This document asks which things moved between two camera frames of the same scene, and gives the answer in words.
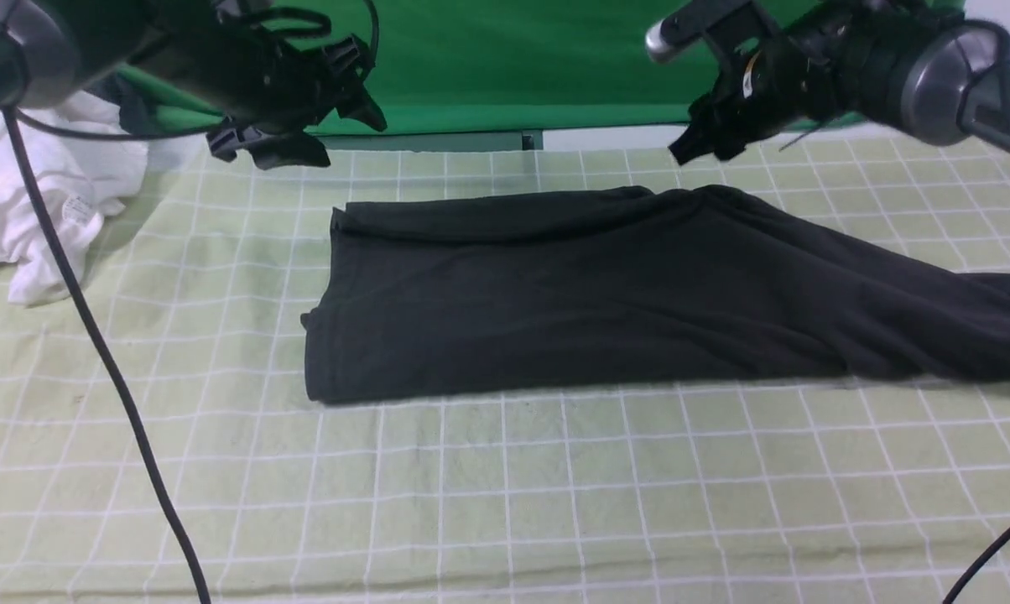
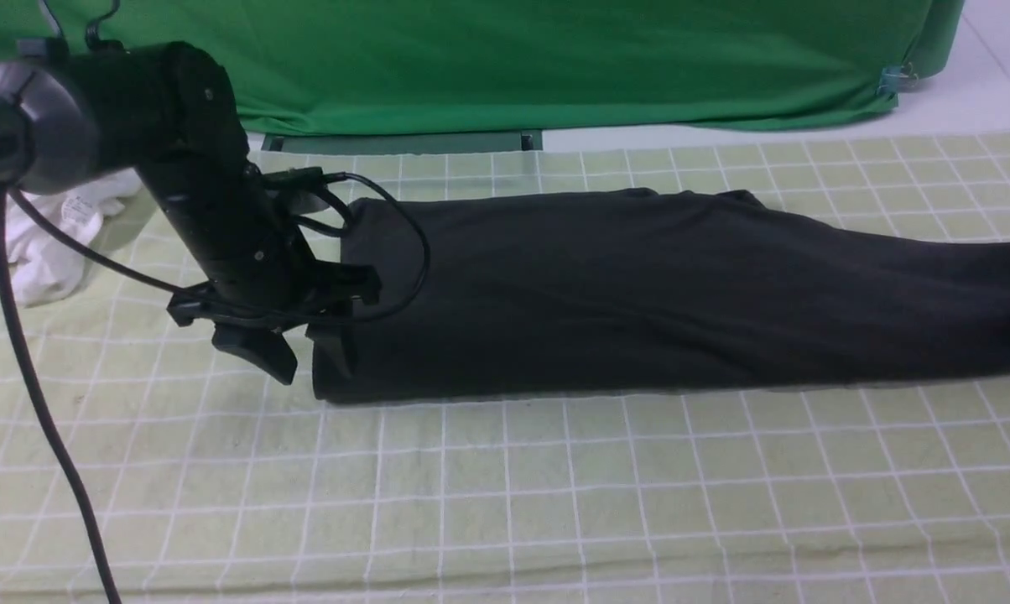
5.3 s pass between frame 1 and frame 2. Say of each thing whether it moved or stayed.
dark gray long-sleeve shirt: stayed
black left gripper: moved
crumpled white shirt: stayed
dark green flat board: stayed
